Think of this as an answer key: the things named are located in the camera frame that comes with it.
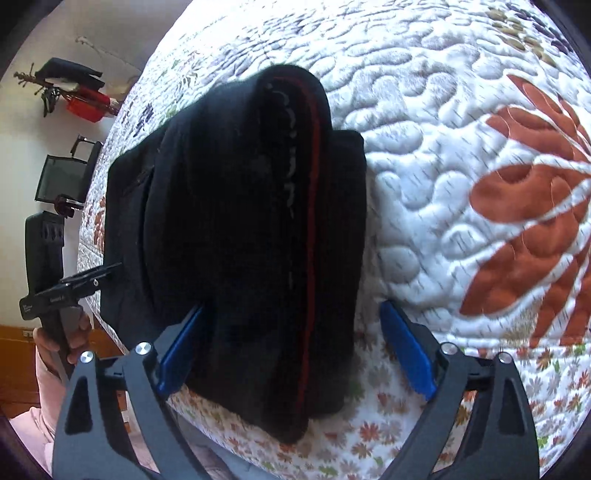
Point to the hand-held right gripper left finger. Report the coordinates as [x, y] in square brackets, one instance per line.
[178, 355]

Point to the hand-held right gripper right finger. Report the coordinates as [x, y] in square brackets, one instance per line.
[411, 355]

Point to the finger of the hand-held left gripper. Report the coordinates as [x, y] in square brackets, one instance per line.
[92, 277]

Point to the black pants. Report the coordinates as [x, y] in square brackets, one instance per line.
[231, 230]

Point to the person's left forearm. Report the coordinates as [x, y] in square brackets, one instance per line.
[44, 401]

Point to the person's left hand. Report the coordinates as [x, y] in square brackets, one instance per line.
[46, 344]

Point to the black mesh chair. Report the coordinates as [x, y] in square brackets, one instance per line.
[62, 177]

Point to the red bag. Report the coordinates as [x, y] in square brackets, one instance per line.
[85, 108]

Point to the wooden coat rack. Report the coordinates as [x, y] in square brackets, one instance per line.
[27, 78]

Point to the black garment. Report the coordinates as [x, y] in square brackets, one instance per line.
[69, 71]

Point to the floral quilted bedspread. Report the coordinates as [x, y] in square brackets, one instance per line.
[438, 138]

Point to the wooden bed frame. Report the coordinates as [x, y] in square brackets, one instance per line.
[105, 341]

